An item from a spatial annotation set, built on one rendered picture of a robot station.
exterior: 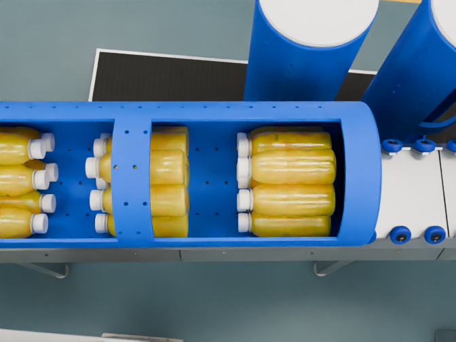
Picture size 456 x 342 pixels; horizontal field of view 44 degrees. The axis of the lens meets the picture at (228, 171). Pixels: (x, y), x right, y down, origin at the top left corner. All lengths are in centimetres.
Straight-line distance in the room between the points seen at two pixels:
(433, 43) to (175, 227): 75
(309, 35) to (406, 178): 39
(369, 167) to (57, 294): 150
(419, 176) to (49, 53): 169
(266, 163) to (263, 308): 119
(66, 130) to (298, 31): 55
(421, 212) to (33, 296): 147
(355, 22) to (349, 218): 51
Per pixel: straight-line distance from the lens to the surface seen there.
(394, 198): 133
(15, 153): 116
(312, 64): 137
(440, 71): 148
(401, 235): 127
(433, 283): 232
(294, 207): 108
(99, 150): 113
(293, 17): 133
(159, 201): 107
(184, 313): 217
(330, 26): 133
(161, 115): 103
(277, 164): 105
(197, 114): 103
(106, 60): 230
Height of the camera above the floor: 216
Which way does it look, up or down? 74 degrees down
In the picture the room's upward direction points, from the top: 4 degrees clockwise
